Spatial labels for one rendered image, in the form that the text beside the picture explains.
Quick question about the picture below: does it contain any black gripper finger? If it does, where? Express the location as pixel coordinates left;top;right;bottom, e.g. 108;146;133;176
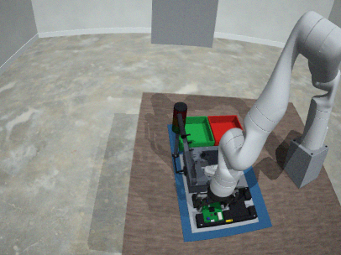
193;192;216;211
223;188;239;208

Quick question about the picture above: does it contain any red open-top bin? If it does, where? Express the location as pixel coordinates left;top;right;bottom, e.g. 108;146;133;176
207;115;243;146

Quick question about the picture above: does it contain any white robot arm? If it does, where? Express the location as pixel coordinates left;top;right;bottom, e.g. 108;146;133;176
204;11;341;197

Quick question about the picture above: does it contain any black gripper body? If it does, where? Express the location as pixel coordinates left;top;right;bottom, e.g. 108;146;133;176
206;185;231;202

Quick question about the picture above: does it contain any green open-top bin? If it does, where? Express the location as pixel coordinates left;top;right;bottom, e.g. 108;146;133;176
178;116;215;151

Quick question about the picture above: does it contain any green circuit board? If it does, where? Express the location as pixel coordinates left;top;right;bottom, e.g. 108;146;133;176
202;202;224;223

